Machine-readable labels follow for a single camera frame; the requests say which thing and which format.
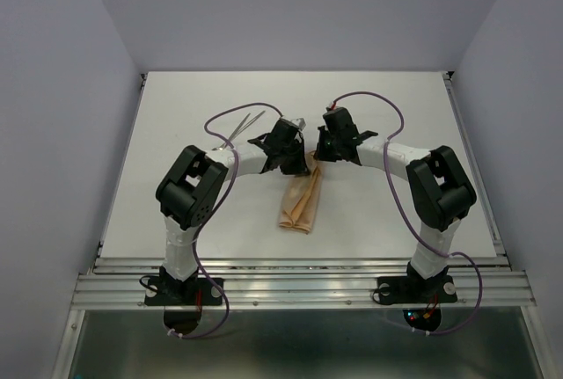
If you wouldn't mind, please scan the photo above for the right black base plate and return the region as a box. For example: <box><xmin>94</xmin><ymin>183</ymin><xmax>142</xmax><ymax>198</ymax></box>
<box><xmin>371</xmin><ymin>275</ymin><xmax>457</xmax><ymax>306</ymax></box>

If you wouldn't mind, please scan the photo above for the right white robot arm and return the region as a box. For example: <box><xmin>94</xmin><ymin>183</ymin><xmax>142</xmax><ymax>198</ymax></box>
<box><xmin>315</xmin><ymin>107</ymin><xmax>477</xmax><ymax>300</ymax></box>

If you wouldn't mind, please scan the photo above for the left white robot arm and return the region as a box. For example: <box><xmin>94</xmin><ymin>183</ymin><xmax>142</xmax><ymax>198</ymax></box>
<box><xmin>156</xmin><ymin>118</ymin><xmax>309</xmax><ymax>303</ymax></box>

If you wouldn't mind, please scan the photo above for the silver metal spoon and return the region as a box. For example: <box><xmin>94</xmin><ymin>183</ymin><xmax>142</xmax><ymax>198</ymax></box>
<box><xmin>213</xmin><ymin>110</ymin><xmax>266</xmax><ymax>150</ymax></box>

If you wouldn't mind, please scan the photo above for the orange cloth napkin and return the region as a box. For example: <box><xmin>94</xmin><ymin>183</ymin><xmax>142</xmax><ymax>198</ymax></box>
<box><xmin>278</xmin><ymin>152</ymin><xmax>323</xmax><ymax>234</ymax></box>

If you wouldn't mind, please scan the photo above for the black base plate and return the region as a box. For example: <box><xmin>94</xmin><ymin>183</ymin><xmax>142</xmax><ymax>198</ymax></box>
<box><xmin>139</xmin><ymin>275</ymin><xmax>223</xmax><ymax>307</ymax></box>
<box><xmin>371</xmin><ymin>275</ymin><xmax>457</xmax><ymax>306</ymax></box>

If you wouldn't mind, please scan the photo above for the aluminium frame rail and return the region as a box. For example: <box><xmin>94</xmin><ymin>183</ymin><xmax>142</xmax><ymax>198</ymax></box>
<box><xmin>71</xmin><ymin>255</ymin><xmax>536</xmax><ymax>310</ymax></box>

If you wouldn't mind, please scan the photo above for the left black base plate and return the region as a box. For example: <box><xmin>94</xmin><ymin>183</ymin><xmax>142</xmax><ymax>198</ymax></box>
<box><xmin>139</xmin><ymin>275</ymin><xmax>223</xmax><ymax>307</ymax></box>

